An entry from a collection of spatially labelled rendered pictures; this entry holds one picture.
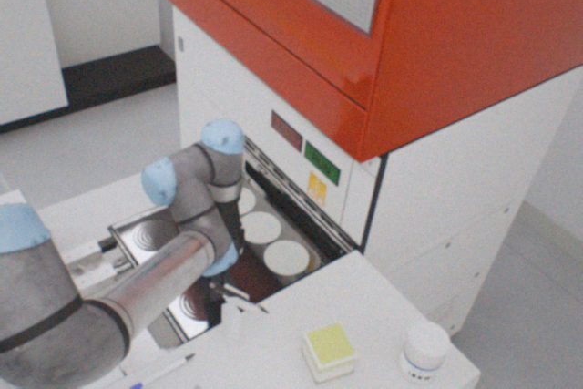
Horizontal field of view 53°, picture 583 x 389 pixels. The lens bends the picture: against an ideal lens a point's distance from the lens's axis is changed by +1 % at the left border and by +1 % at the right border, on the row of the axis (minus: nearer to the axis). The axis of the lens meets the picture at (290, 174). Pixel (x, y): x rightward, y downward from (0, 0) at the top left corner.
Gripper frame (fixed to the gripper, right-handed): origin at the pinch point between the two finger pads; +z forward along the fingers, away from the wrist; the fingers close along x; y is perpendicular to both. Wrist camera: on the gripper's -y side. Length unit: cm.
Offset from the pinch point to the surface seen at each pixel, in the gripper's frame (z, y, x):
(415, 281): 26, 9, -53
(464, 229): 13, 16, -67
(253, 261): 2.0, 2.0, -7.0
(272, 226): 1.9, 11.8, -12.9
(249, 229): 1.9, 11.5, -7.3
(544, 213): 82, 79, -154
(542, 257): 92, 63, -148
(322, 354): -11.4, -30.4, -13.6
